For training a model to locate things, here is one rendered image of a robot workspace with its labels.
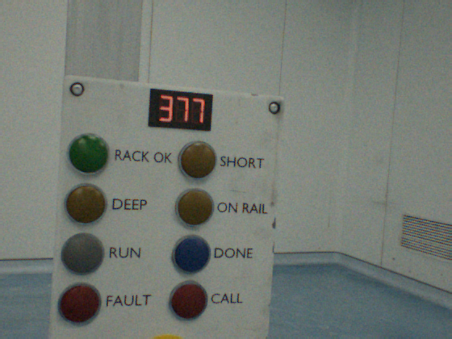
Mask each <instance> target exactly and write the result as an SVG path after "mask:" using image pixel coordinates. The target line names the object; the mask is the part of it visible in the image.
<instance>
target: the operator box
mask: <svg viewBox="0 0 452 339"><path fill-rule="evenodd" d="M151 88H152V89H159V90H178V91H189V92H196V93H205V94H213V104H212V115H211V131H204V130H194V129H176V128H157V127H149V126H148V118H149V95H150V89H151ZM284 113H285V99H284V98H283V97H279V96H271V95H263V94H249V93H241V92H234V91H219V90H205V89H198V88H190V87H183V86H169V85H162V84H154V83H146V82H130V81H117V80H110V79H102V78H95V77H80V76H73V75H67V76H65V77H63V82H62V97H61V138H60V153H59V167H58V182H57V197H56V223H55V238H54V253H53V267H52V295H51V309H50V324H49V338H48V339H150V338H151V337H154V336H157V335H159V334H175V335H179V336H180V337H183V338H184V339H268V330H269V320H270V301H271V293H270V290H271V281H272V270H273V260H274V242H275V231H276V221H277V201H278V182H279V172H280V161H281V152H282V142H283V122H284ZM84 133H92V134H95V135H98V136H101V137H102V138H103V139H104V140H105V141H106V142H107V144H108V146H109V148H110V151H111V157H110V160H109V162H108V164H107V167H106V168H105V169H104V170H102V171H101V172H100V173H98V174H80V173H78V172H77V171H75V170H74V169H73V167H72V166H70V164H69V162H68V159H67V155H66V152H67V148H68V146H69V143H70V142H71V141H72V139H73V138H74V137H75V136H77V135H81V134H84ZM195 140H200V141H203V142H206V143H208V144H209V145H210V146H212V147H213V149H214V150H215V151H216V153H217V167H216V170H215V171H214V173H213V174H211V175H210V176H209V177H208V178H206V179H204V180H199V181H196V180H193V179H190V178H188V177H187V176H186V175H185V174H183V173H182V172H181V170H180V169H179V164H178V156H179V152H180V151H181V149H182V147H183V146H184V145H185V144H188V143H190V142H192V141H195ZM115 150H120V151H121V154H120V157H121V159H122V160H123V159H124V161H121V160H120V159H119V157H118V156H116V159H115ZM126 151H128V152H129V155H130V158H131V159H132V153H133V152H134V151H139V152H140V153H139V152H136V153H134V156H133V157H134V159H136V160H140V161H134V160H133V159H132V160H131V161H130V159H129V158H124V154H125V153H126ZM142 152H144V155H145V154H146V153H147V152H148V154H147V155H146V156H145V157H146V158H147V159H148V160H149V162H147V160H146V159H144V157H143V161H141V159H142ZM157 152H160V153H162V154H163V155H164V159H163V161H162V162H159V163H158V162H156V161H155V160H154V156H155V154H156V153H157ZM160 153H157V154H156V160H157V161H160V160H161V159H162V155H161V154H160ZM165 153H166V157H167V156H168V155H169V154H170V153H171V155H170V156H169V157H168V158H169V159H170V160H171V163H170V162H169V161H168V159H166V163H165ZM223 156H225V157H226V158H224V157H223ZM221 157H223V158H222V159H223V160H224V162H225V165H224V162H223V161H221V159H220V158H221ZM228 157H229V160H230V161H234V157H235V158H236V166H234V162H229V163H228V166H227V162H228ZM241 157H243V158H245V159H247V166H245V167H241V166H244V165H245V164H246V160H245V159H240V160H239V165H238V164H237V161H238V159H239V158H241ZM250 158H253V159H254V166H255V168H254V166H253V165H252V164H250V168H249V159H250ZM260 159H265V160H262V166H261V168H259V165H260ZM220 164H221V165H224V166H220ZM84 182H88V183H92V184H95V185H96V186H98V187H99V188H100V189H101V190H103V192H104V193H105V195H106V197H107V212H106V213H105V215H104V217H103V218H102V219H101V220H100V221H98V222H96V223H94V224H89V225H81V224H77V223H75V222H72V221H71V219H70V218H69V217H68V216H67V215H66V214H65V209H64V199H65V196H66V194H67V193H68V191H69V190H71V189H72V187H74V186H76V185H77V184H81V183H84ZM190 188H199V189H203V190H205V191H207V192H208V193H209V195H210V196H211V197H212V199H213V201H214V204H215V209H214V212H213V215H212V217H211V218H210V219H209V221H208V222H207V223H206V224H205V225H203V226H198V227H191V226H186V225H185V224H183V223H182V222H181V221H180V220H179V218H178V217H177V215H176V212H175V203H176V201H177V198H178V196H179V195H180V194H181V193H182V192H183V191H184V190H186V189H190ZM113 199H121V200H122V202H123V206H122V207H121V208H120V209H112V208H113ZM124 199H131V200H127V201H126V208H131V210H124ZM133 199H139V201H134V204H139V205H134V208H139V210H132V200H133ZM141 199H144V200H146V201H147V204H146V205H141V210H140V200H141ZM219 203H220V205H219V210H220V211H218V210H217V205H218V204H219ZM224 203H226V204H227V210H226V211H224V210H225V205H224ZM229 203H231V204H232V206H233V207H234V209H235V210H236V204H237V203H238V205H237V212H234V210H233V209H232V206H231V207H230V212H228V208H229ZM243 203H247V204H248V207H247V204H245V207H247V210H248V212H250V211H251V209H252V207H253V204H254V203H255V206H256V208H257V212H258V213H256V211H251V213H248V212H247V211H246V209H245V211H244V213H242V212H243ZM260 203H261V204H263V203H264V212H268V214H264V213H262V207H261V213H259V207H260ZM127 204H131V205H127ZM222 211H223V212H222ZM80 232H88V233H90V234H93V235H94V236H96V237H97V238H98V239H99V240H100V241H101V242H102V243H103V246H104V249H105V258H104V260H103V263H102V264H101V266H100V267H99V268H98V269H97V270H95V271H94V272H92V273H90V274H85V275H79V274H74V273H72V272H70V271H68V270H67V269H66V268H65V267H64V265H63V263H62V261H61V248H62V246H63V244H64V243H65V242H66V241H67V239H68V238H70V237H71V236H73V235H75V234H78V233H80ZM187 234H197V235H200V236H201V237H202V238H203V239H204V240H206V241H207V242H208V243H209V246H210V249H211V258H210V261H209V264H208V265H207V266H206V267H205V268H204V269H203V270H202V271H201V272H199V273H194V274H185V273H183V272H181V271H180V270H179V269H178V268H177V267H176V265H175V264H174V262H173V259H172V249H173V247H174V244H175V243H176V242H177V241H178V239H180V238H181V237H182V236H185V235H187ZM110 247H114V248H115V249H116V252H115V255H116V256H117V258H115V255H114V254H113V253H112V254H111V258H110ZM119 247H121V256H122V257H125V256H126V255H127V248H128V247H129V251H128V256H127V257H126V258H121V257H120V256H119ZM131 248H133V249H134V251H136V252H137V253H138V254H139V248H140V258H138V257H137V255H136V254H135V253H134V252H133V251H132V258H130V251H131ZM215 249H217V250H216V256H217V257H215ZM221 249H222V250H223V251H224V252H225V250H226V249H234V250H235V255H234V257H230V258H229V257H225V255H223V257H220V256H221V255H222V250H221ZM237 249H239V250H240V251H241V253H242V254H243V256H244V250H245V249H246V250H245V257H242V256H241V254H240V252H239V251H238V257H236V250H237ZM247 249H249V253H253V254H249V257H247ZM185 281H196V282H198V283H200V284H201V286H202V287H203V288H204V289H205V290H206V292H207V295H208V304H207V308H206V309H205V311H204V313H203V314H202V315H200V316H199V317H198V318H196V319H193V320H180V319H178V318H177V317H176V316H175V315H174V314H173V313H172V312H171V310H170V307H169V296H170V292H171V291H172V290H173V289H174V288H175V287H176V286H177V285H178V283H180V282H185ZM77 282H86V283H89V284H91V285H93V286H94V287H96V288H97V289H98V291H99V293H100V295H101V297H102V304H101V310H100V312H99V313H98V315H97V316H96V317H95V318H94V319H93V320H92V321H91V322H87V323H84V324H70V323H68V322H66V321H65V320H63V317H62V316H61V315H60V313H59V311H58V299H59V297H60V294H61V292H62V291H63V290H64V289H65V288H66V287H67V286H69V285H71V284H73V283H77ZM224 293H225V294H226V296H227V297H228V301H229V303H228V301H227V300H223V302H222V303H220V302H221V300H222V298H223V297H224V298H225V299H226V297H225V296H224ZM238 293H240V297H239V302H243V303H237V296H238ZM214 294H220V296H219V295H215V296H214V297H213V301H214V302H219V301H220V302H219V303H213V302H212V301H211V297H212V296H213V295H214ZM231 294H232V302H236V303H231ZM108 295H113V297H109V300H112V302H108V307H107V296H108ZM118 295H119V299H120V300H121V302H122V304H123V306H121V304H120V303H115V306H113V304H114V302H115V301H116V299H117V297H118ZM125 295H126V296H127V299H126V303H127V304H130V303H132V296H133V295H134V302H133V304H132V305H131V306H127V305H126V304H125V302H124V298H125ZM136 295H137V301H136ZM143 295H152V296H148V300H147V305H145V299H146V296H143ZM119 299H118V300H117V302H119ZM136 304H142V306H136Z"/></svg>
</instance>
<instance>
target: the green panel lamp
mask: <svg viewBox="0 0 452 339"><path fill-rule="evenodd" d="M107 158H108V151H107V145H106V144H105V143H104V142H103V141H102V140H101V139H99V138H98V137H97V136H93V135H84V136H80V137H78V138H77V139H76V140H75V141H74V142H73V143H72V144H71V147H70V149H69V159H70V160H71V163H72V164H73V166H74V167H75V168H76V169H77V170H80V171H81V172H83V173H88V174H90V173H94V172H97V171H99V170H100V169H101V168H102V167H104V165H105V164H106V163H107Z"/></svg>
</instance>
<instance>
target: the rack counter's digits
mask: <svg viewBox="0 0 452 339"><path fill-rule="evenodd" d="M205 106H206V99H203V98H188V97H180V96H173V95H164V94H159V95H158V104H157V121H162V122H171V123H189V124H198V125H204V117H205Z"/></svg>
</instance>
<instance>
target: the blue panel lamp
mask: <svg viewBox="0 0 452 339"><path fill-rule="evenodd" d="M208 258H209V248H208V246H207V244H206V242H205V241H202V239H200V238H198V237H188V238H186V239H185V240H183V241H182V242H180V243H179V244H178V247H177V249H176V250H175V260H176V262H177V264H178V266H179V267H180V268H181V269H182V270H185V271H186V272H195V271H198V270H201V268H202V267H203V266H204V265H206V264H207V261H208Z"/></svg>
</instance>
